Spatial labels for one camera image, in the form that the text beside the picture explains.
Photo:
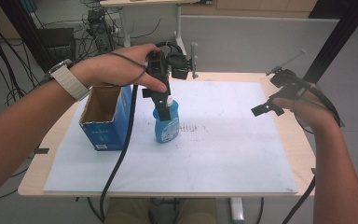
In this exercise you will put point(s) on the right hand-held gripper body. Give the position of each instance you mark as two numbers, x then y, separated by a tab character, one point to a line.
287	79

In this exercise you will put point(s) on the black computer tower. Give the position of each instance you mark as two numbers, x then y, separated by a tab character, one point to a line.
101	31

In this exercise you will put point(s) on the blue cardboard box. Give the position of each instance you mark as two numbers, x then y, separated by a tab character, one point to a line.
105	133

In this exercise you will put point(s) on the wristwatch with beige band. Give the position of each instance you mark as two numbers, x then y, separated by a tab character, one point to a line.
70	82

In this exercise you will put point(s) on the person's right hand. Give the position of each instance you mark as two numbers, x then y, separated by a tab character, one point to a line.
313	109

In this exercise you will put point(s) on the blue detergent bottle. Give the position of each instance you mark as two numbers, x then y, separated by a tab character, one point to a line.
167	132

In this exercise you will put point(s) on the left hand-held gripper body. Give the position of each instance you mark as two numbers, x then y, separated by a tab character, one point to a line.
158	67

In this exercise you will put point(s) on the black equipment case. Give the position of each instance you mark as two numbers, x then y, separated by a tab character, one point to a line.
57	43

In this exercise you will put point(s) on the person's legs in khaki pants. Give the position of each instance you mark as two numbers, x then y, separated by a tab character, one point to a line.
127	211

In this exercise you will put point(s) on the black metal stand post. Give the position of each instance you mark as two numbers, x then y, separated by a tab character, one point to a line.
338	37
24	34

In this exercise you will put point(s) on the white table leg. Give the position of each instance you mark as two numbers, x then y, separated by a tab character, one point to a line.
236	210

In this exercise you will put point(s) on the person's left hand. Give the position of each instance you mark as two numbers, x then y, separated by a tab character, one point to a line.
115	70

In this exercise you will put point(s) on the white desk frame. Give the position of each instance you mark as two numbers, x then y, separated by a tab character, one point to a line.
178	25

